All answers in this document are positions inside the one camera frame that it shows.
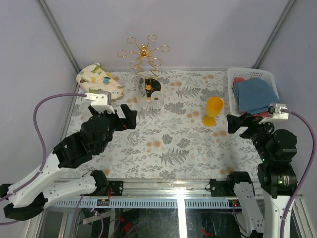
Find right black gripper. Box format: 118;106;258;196
226;111;279;161

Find short clear wine glass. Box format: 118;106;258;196
151;91;164;119

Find gold wine glass rack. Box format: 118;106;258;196
117;34;171;103

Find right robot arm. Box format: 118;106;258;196
226;114;297;238

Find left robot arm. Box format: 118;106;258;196
0;104;137;221

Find tall clear flute glass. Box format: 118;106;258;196
135;78;148;109

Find yellow plastic goblet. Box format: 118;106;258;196
202;97;223;126

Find blue folded cloth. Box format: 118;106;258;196
236;78;280;113

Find red cloth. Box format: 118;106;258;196
232;77;269;118

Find clear glass near left edge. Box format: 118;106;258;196
79;104;90;117

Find white plastic basket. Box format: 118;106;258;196
227;67;280;117

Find floral table mat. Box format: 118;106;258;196
66;71;261;179

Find dinosaur print cloth bag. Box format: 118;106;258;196
76;63;124;101

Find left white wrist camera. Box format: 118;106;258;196
85;91;115;114

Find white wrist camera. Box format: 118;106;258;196
85;91;115;114
259;103;289;124

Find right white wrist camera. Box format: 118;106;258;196
259;103;289;124

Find aluminium front rail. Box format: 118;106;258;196
45;179;289;212

